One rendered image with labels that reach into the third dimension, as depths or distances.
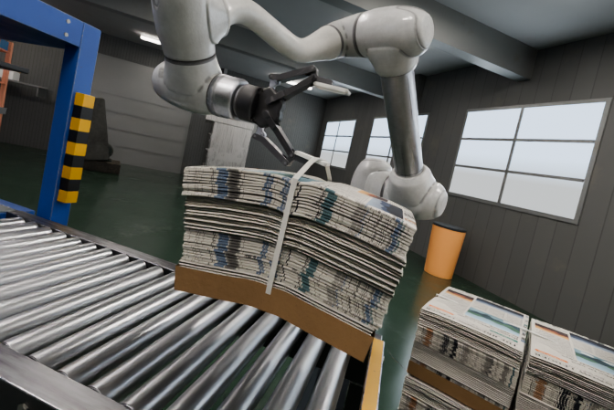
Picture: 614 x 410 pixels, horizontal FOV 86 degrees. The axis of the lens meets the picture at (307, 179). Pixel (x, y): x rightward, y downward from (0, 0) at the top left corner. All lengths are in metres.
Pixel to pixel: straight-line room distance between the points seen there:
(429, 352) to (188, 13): 1.13
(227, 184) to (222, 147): 7.33
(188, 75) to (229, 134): 7.20
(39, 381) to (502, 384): 1.07
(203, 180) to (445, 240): 4.58
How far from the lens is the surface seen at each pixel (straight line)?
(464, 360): 1.21
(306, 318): 0.57
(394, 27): 0.99
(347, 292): 0.54
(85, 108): 1.64
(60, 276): 1.06
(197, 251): 0.63
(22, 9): 1.56
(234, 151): 7.92
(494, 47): 5.09
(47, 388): 0.69
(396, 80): 1.06
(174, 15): 0.69
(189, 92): 0.74
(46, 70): 11.03
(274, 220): 0.55
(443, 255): 5.06
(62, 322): 0.85
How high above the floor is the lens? 1.21
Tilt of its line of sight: 3 degrees down
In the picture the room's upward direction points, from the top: 12 degrees clockwise
